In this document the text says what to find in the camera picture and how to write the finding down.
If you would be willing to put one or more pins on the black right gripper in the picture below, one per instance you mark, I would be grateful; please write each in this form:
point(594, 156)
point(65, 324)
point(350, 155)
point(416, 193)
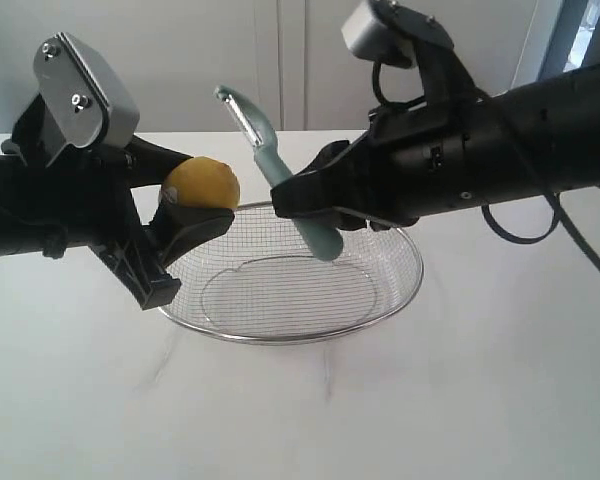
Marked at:
point(416, 158)

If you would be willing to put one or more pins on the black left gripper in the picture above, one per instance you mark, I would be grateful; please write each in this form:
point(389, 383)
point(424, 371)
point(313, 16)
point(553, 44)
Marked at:
point(85, 199)

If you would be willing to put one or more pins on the yellow lemon with sticker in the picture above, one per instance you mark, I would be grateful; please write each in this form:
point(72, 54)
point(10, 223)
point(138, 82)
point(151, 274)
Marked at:
point(202, 182)

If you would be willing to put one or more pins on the teal handled peeler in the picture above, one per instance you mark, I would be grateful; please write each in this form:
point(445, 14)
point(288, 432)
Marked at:
point(326, 244)

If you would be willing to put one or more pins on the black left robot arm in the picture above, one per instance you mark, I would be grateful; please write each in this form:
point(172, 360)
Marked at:
point(138, 208)

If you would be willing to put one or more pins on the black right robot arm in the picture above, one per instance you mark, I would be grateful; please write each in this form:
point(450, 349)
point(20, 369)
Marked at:
point(546, 138)

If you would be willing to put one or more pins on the oval steel mesh basket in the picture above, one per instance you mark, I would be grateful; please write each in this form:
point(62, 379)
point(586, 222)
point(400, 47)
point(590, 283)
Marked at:
point(260, 284)

